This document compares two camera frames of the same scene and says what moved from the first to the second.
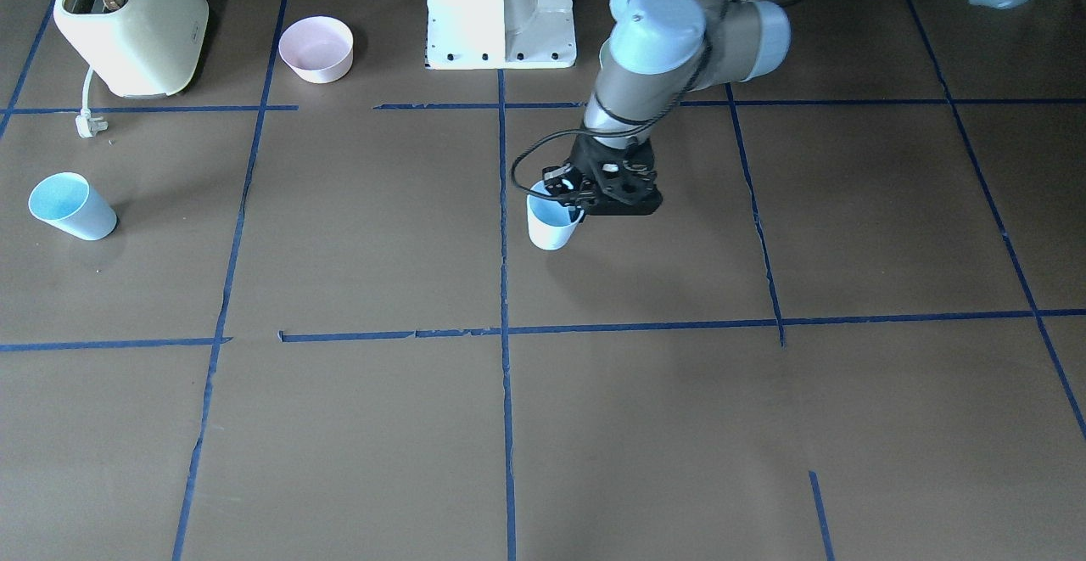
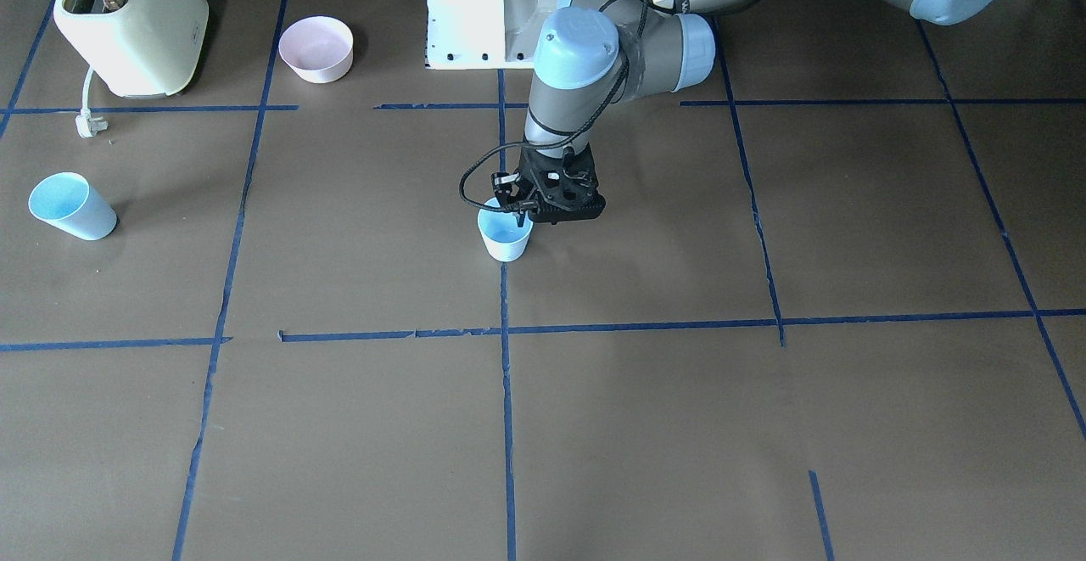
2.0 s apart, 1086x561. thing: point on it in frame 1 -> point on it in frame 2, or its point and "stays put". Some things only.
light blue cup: (68, 200) stays put
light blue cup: (550, 221) -> (505, 241)
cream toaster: (148, 47) stays put
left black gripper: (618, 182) -> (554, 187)
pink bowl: (317, 48) stays put
